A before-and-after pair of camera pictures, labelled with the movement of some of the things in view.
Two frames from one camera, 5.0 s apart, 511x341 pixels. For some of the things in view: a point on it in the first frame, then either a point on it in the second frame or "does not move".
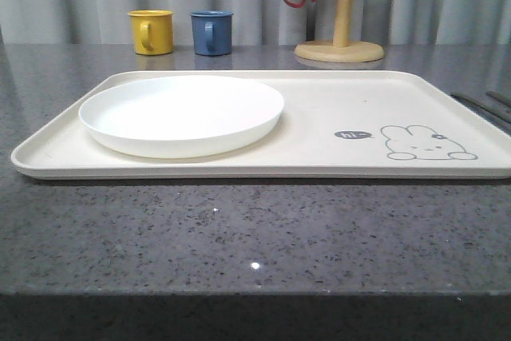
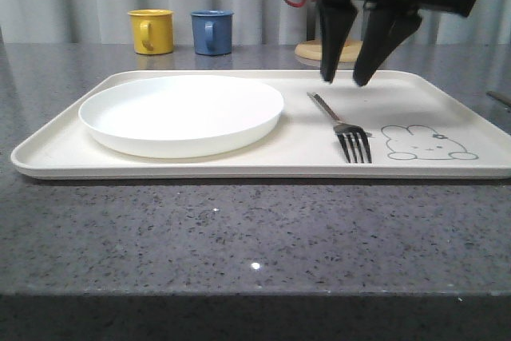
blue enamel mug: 212,32 does not move
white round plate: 179,116 does not move
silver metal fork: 479,105 to 349,135
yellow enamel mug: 152,31 does not move
